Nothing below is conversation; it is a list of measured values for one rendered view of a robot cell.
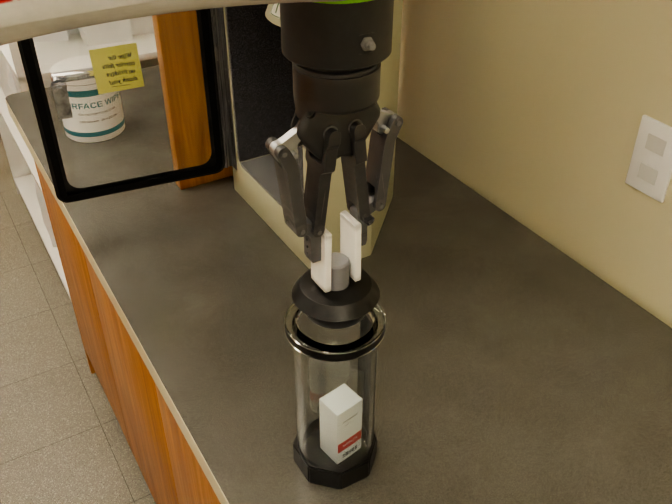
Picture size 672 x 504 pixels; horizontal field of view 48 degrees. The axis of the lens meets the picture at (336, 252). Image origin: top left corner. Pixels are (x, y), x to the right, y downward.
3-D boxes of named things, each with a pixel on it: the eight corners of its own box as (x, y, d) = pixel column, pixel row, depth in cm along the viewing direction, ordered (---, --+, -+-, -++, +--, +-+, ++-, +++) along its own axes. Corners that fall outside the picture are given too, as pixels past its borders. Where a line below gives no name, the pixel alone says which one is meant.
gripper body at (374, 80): (355, 33, 67) (354, 127, 73) (271, 51, 64) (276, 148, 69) (403, 60, 62) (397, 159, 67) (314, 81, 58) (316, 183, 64)
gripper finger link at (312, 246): (322, 217, 70) (294, 225, 69) (321, 260, 73) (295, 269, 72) (314, 209, 71) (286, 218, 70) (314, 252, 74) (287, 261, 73)
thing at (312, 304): (350, 273, 84) (350, 224, 80) (396, 319, 78) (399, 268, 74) (277, 299, 80) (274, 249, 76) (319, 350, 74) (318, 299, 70)
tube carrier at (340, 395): (350, 404, 98) (352, 275, 86) (395, 462, 90) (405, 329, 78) (276, 436, 94) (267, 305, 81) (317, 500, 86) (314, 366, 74)
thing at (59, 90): (73, 118, 122) (66, 85, 118) (59, 120, 121) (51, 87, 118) (71, 113, 123) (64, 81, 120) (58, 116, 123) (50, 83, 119)
